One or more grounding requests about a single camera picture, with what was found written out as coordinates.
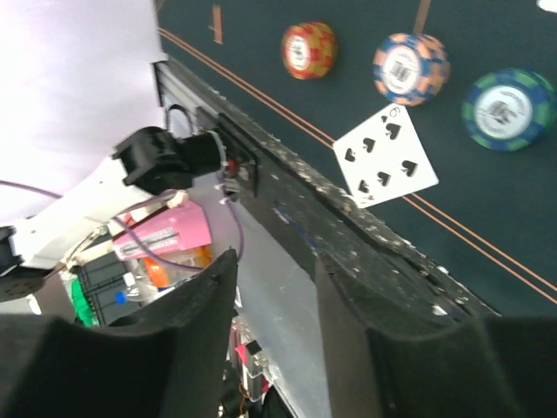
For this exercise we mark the six of spades card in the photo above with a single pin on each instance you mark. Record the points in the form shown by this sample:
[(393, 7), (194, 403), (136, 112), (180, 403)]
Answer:
[(383, 159)]

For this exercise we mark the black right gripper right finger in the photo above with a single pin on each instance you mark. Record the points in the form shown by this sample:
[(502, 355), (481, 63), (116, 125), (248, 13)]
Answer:
[(382, 360)]

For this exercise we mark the orange poker chip stack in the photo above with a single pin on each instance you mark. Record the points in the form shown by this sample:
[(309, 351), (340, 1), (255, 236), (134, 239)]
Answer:
[(309, 50)]

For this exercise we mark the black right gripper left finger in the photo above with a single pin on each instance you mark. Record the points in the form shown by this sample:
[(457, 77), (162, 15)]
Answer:
[(167, 359)]

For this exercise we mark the green poker chip stack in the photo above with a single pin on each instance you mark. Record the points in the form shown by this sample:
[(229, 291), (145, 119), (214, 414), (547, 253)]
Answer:
[(509, 109)]

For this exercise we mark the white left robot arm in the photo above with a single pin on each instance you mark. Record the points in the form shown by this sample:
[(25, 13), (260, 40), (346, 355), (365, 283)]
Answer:
[(149, 164)]

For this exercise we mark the pink box in background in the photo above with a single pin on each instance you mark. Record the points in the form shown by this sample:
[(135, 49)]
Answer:
[(170, 229)]

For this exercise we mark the orange packet in background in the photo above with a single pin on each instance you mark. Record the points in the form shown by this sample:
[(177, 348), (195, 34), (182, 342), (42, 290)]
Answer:
[(179, 265)]

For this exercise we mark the dark plastic crate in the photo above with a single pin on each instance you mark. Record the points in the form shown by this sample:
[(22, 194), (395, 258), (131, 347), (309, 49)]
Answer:
[(97, 292)]

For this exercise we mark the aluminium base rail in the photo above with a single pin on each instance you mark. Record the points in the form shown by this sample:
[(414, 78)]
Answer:
[(291, 216)]

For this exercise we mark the blue capped bottle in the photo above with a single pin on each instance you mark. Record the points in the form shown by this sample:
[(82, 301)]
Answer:
[(130, 294)]

